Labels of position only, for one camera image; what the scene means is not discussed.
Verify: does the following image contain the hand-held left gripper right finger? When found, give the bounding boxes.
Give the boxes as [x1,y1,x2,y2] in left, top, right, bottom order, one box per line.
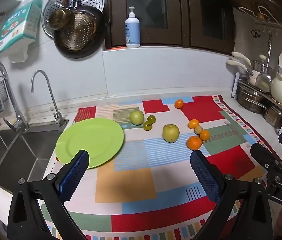
[190,150,274,240]

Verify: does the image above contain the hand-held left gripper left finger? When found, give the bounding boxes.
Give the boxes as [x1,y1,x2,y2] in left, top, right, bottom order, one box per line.
[7,149,90,240]

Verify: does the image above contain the green plate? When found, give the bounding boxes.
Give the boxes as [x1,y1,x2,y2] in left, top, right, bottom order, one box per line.
[55,118,124,169]

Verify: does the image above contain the yellow-green apple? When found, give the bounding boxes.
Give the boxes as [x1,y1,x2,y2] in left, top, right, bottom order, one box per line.
[162,124,180,143]

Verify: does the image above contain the green apple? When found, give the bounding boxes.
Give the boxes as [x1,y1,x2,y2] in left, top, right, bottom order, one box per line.
[130,110,145,125]

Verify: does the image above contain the colourful patchwork cloth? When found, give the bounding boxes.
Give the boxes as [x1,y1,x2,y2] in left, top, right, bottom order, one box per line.
[41,95,282,240]

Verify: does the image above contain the steel sink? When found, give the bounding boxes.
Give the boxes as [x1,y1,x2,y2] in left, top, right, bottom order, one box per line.
[0,124,69,193]

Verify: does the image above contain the steel skimmer ladle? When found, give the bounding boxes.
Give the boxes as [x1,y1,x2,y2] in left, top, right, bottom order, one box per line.
[255,31,273,92]

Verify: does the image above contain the white metal pot rack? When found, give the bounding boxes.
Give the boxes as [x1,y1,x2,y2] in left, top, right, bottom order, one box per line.
[231,72,282,135]

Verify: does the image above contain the thin gooseneck faucet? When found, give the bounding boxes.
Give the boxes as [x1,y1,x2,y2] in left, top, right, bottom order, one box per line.
[31,70,67,127]

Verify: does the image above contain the steel pot with lid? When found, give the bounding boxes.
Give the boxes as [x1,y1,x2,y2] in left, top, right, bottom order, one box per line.
[251,54,273,78]

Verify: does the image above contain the black frying pan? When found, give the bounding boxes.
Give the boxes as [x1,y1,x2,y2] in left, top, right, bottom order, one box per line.
[54,0,106,59]

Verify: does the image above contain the brass perforated strainer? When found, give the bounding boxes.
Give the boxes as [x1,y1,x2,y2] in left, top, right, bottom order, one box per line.
[56,10,98,52]

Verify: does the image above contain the brown cutting board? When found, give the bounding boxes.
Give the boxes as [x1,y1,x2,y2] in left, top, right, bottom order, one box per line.
[224,0,282,23]

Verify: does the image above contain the white pump soap bottle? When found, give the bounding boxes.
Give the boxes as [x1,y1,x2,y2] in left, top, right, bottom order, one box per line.
[125,6,141,48]

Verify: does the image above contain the small brass pot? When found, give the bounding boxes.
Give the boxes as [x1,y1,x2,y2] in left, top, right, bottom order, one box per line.
[49,0,76,30]

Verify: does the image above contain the teal and white tissue pack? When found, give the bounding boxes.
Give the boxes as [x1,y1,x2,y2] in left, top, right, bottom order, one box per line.
[0,0,43,63]

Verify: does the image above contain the white-handled knife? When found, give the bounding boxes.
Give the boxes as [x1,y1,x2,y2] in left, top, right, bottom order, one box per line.
[231,51,252,67]
[226,60,253,75]

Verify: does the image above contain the dark wooden window frame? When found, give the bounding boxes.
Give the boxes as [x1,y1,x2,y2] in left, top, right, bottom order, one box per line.
[102,0,235,55]

